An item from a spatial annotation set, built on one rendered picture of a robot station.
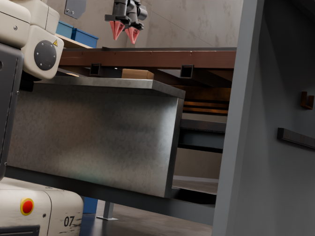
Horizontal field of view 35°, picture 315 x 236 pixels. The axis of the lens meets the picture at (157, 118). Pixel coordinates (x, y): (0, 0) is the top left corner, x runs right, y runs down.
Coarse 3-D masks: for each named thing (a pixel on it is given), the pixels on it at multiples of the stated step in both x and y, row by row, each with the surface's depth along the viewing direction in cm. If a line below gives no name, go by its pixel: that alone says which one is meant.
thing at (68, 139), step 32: (32, 96) 220; (64, 96) 208; (96, 96) 198; (128, 96) 188; (160, 96) 180; (32, 128) 217; (64, 128) 205; (96, 128) 195; (128, 128) 186; (160, 128) 178; (32, 160) 214; (64, 160) 203; (96, 160) 193; (128, 160) 184; (160, 160) 176; (160, 192) 174
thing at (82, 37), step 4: (76, 28) 670; (72, 32) 673; (76, 32) 671; (80, 32) 677; (84, 32) 683; (72, 36) 672; (76, 36) 672; (80, 36) 678; (84, 36) 685; (88, 36) 691; (92, 36) 697; (76, 40) 673; (80, 40) 679; (84, 40) 686; (88, 40) 692; (92, 40) 699; (96, 40) 706; (84, 44) 686; (88, 44) 693; (92, 44) 700; (96, 44) 706
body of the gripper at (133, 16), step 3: (126, 15) 253; (129, 15) 251; (132, 15) 251; (135, 15) 252; (132, 18) 251; (135, 18) 252; (132, 21) 251; (135, 21) 248; (132, 24) 250; (135, 24) 251; (138, 24) 252; (141, 24) 252
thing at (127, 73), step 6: (126, 72) 180; (132, 72) 179; (138, 72) 178; (144, 72) 177; (150, 72) 179; (126, 78) 180; (132, 78) 179; (138, 78) 178; (144, 78) 177; (150, 78) 180
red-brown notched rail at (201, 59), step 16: (64, 64) 217; (80, 64) 211; (112, 64) 201; (128, 64) 196; (144, 64) 191; (160, 64) 187; (176, 64) 183; (192, 64) 179; (208, 64) 175; (224, 64) 171
